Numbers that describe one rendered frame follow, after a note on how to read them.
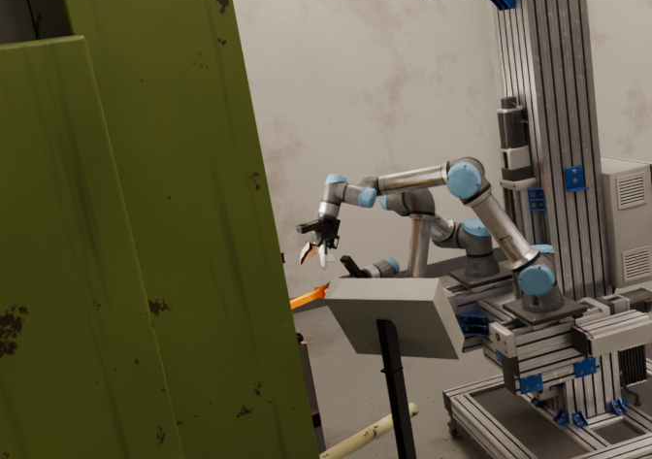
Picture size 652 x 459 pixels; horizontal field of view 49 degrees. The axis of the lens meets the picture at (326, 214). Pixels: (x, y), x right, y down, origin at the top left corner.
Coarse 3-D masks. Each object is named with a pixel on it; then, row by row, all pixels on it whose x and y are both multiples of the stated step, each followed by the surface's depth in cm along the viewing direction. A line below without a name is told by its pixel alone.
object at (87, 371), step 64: (0, 64) 146; (64, 64) 154; (0, 128) 147; (64, 128) 155; (0, 192) 148; (64, 192) 156; (0, 256) 149; (64, 256) 157; (128, 256) 165; (0, 320) 150; (64, 320) 158; (128, 320) 167; (0, 384) 151; (64, 384) 159; (128, 384) 168; (0, 448) 152; (64, 448) 160; (128, 448) 169
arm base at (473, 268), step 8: (472, 256) 309; (480, 256) 307; (488, 256) 308; (472, 264) 309; (480, 264) 307; (488, 264) 307; (496, 264) 311; (472, 272) 309; (480, 272) 307; (488, 272) 307; (496, 272) 309
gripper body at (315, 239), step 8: (320, 216) 264; (328, 216) 263; (328, 224) 265; (336, 224) 267; (312, 232) 266; (320, 232) 263; (328, 232) 266; (336, 232) 268; (312, 240) 265; (320, 240) 262; (328, 240) 265; (336, 248) 266
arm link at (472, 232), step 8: (464, 224) 308; (472, 224) 307; (480, 224) 306; (456, 232) 312; (464, 232) 309; (472, 232) 306; (480, 232) 305; (488, 232) 307; (456, 240) 312; (464, 240) 309; (472, 240) 307; (480, 240) 305; (488, 240) 307; (464, 248) 314; (472, 248) 308; (480, 248) 306; (488, 248) 307
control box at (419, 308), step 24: (336, 288) 212; (360, 288) 208; (384, 288) 205; (408, 288) 201; (432, 288) 198; (336, 312) 215; (360, 312) 210; (384, 312) 206; (408, 312) 202; (432, 312) 199; (360, 336) 220; (408, 336) 211; (432, 336) 207; (456, 336) 210
